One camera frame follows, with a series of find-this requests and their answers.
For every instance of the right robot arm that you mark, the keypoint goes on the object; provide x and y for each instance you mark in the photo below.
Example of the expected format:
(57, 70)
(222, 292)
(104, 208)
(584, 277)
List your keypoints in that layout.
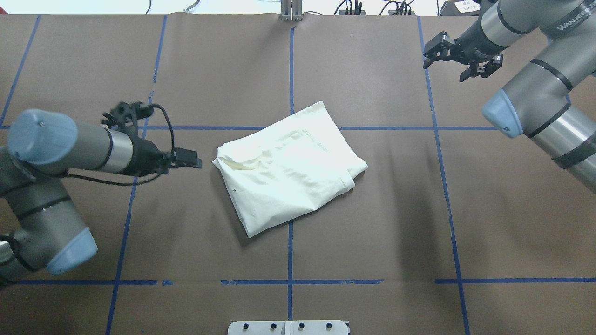
(534, 103)

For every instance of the grey top camera bracket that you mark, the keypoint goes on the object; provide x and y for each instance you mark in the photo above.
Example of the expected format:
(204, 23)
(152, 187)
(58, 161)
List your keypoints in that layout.
(291, 10)

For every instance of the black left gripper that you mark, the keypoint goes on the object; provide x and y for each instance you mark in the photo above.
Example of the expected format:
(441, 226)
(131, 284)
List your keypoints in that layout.
(145, 157)

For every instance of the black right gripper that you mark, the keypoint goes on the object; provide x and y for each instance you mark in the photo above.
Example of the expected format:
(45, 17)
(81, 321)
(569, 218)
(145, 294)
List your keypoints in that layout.
(463, 45)

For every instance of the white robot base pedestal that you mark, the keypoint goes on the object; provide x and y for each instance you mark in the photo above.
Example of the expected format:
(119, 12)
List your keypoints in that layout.
(290, 327)

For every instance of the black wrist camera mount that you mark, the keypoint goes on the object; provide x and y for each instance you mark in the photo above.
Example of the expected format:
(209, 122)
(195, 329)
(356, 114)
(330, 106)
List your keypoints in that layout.
(485, 70)
(125, 116)

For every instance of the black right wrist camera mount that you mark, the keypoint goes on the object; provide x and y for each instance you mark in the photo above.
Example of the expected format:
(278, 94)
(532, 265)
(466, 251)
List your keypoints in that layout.
(485, 70)

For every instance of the cream long-sleeve cat shirt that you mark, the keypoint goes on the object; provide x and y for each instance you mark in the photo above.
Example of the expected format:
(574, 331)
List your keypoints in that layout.
(288, 169)

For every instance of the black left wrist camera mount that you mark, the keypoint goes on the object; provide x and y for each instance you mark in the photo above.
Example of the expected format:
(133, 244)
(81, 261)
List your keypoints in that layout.
(125, 116)

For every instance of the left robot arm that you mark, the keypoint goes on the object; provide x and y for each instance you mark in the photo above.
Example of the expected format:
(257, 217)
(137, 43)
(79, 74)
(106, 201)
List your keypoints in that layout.
(41, 149)

